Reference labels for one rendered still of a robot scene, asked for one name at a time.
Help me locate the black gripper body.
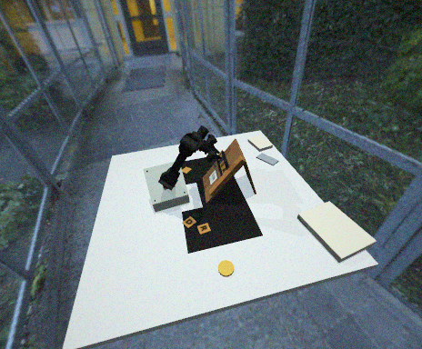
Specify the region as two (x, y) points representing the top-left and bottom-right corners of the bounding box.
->
(199, 142), (216, 163)

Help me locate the tan wooden board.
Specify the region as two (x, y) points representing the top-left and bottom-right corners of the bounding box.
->
(203, 139), (256, 204)

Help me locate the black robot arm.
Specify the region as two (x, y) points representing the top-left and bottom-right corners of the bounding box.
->
(158, 125), (217, 190)

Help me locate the yellow flat disc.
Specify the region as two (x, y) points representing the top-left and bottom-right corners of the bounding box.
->
(218, 260), (234, 277)

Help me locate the white paper ticket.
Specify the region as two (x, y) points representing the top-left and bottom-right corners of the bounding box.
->
(209, 170), (217, 184)

